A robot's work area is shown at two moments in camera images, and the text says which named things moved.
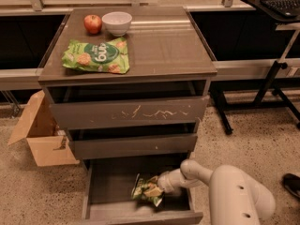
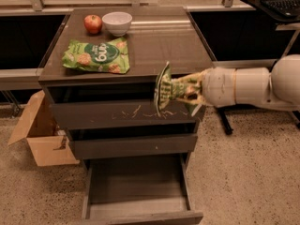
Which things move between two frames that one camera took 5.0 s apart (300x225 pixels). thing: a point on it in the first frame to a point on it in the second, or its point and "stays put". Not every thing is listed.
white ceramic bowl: (117, 22) stays put
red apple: (93, 23) stays put
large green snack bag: (106, 55) stays put
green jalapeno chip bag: (148, 189) to (168, 90)
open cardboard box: (49, 143) stays put
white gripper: (166, 182) to (219, 86)
